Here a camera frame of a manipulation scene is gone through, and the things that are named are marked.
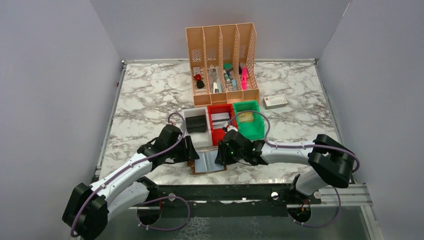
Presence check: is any black metal base rail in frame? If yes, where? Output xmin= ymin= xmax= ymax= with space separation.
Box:
xmin=134 ymin=183 xmax=321 ymax=220

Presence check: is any gold credit card stack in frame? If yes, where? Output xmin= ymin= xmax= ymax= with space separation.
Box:
xmin=237 ymin=112 xmax=255 ymax=123

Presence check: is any silver VIP card stack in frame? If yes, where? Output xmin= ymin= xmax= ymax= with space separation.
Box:
xmin=210 ymin=112 xmax=231 ymax=130

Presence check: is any teal eraser block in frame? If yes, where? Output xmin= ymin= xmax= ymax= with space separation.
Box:
xmin=223 ymin=63 xmax=234 ymax=71

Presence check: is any pink marker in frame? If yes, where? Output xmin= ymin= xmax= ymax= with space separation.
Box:
xmin=240 ymin=66 xmax=248 ymax=90

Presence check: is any black round object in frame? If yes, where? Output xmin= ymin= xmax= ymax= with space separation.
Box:
xmin=196 ymin=80 xmax=205 ymax=89

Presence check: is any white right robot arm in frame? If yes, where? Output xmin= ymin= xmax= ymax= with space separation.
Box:
xmin=214 ymin=130 xmax=356 ymax=198

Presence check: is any white stapler tool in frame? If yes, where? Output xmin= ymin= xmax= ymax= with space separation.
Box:
xmin=212 ymin=82 xmax=220 ymax=94

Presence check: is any green plastic bin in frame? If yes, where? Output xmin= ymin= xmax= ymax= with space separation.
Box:
xmin=233 ymin=100 xmax=265 ymax=141

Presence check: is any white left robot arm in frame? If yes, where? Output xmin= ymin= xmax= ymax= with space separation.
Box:
xmin=62 ymin=124 xmax=199 ymax=240

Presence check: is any black card stack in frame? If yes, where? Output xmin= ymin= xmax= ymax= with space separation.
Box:
xmin=185 ymin=115 xmax=208 ymax=134

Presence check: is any small white label box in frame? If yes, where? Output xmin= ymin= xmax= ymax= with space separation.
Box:
xmin=262 ymin=94 xmax=288 ymax=110

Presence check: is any white plastic bin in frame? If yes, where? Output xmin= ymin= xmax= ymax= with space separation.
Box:
xmin=182 ymin=107 xmax=212 ymax=149

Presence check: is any peach plastic file organizer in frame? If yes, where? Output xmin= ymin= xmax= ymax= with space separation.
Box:
xmin=185 ymin=22 xmax=260 ymax=107

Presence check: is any red plastic bin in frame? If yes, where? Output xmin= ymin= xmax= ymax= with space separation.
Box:
xmin=207 ymin=103 xmax=235 ymax=146

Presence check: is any brown leather card holder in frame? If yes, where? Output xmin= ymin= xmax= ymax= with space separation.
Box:
xmin=187 ymin=149 xmax=227 ymax=175

